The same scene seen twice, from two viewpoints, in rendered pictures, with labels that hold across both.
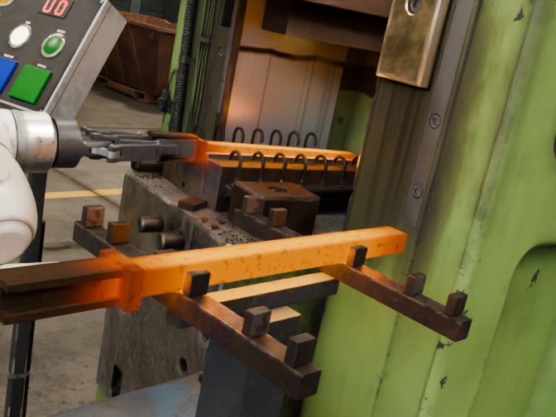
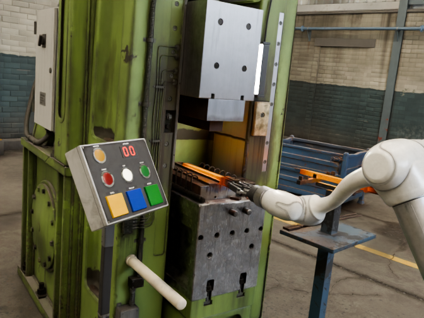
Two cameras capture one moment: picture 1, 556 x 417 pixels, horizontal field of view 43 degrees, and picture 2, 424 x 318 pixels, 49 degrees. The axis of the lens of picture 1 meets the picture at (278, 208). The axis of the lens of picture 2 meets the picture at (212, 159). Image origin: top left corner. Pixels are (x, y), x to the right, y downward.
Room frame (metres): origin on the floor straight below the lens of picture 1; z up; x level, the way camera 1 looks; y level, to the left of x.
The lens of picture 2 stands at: (1.13, 2.22, 1.47)
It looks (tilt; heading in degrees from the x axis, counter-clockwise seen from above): 10 degrees down; 273
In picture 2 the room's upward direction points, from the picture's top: 5 degrees clockwise
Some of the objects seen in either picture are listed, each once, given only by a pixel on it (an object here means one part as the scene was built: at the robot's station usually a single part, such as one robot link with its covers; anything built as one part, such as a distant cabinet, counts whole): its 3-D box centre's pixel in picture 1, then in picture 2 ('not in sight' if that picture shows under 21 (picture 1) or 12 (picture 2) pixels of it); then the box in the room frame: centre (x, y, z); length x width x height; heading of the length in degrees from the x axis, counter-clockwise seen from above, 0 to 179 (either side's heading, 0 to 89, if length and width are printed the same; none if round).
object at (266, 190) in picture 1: (274, 208); (241, 186); (1.07, 0.01, 0.95); 0.12 x 0.08 x 0.06; 128
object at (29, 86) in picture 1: (31, 85); (153, 195); (1.41, 0.54, 1.01); 0.07 x 0.05 x 0.07; 63
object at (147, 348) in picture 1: (280, 310); (197, 228); (1.27, -0.05, 0.69); 0.56 x 0.38 x 0.45; 128
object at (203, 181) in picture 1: (287, 172); (194, 178); (1.31, 0.00, 0.96); 0.42 x 0.20 x 0.09; 128
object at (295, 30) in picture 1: (342, 27); (199, 120); (1.31, -0.05, 1.24); 0.30 x 0.07 x 0.06; 128
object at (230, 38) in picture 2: not in sight; (212, 53); (1.27, -0.03, 1.56); 0.42 x 0.39 x 0.40; 128
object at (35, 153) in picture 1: (30, 141); (264, 197); (0.98, 0.37, 1.00); 0.09 x 0.06 x 0.09; 38
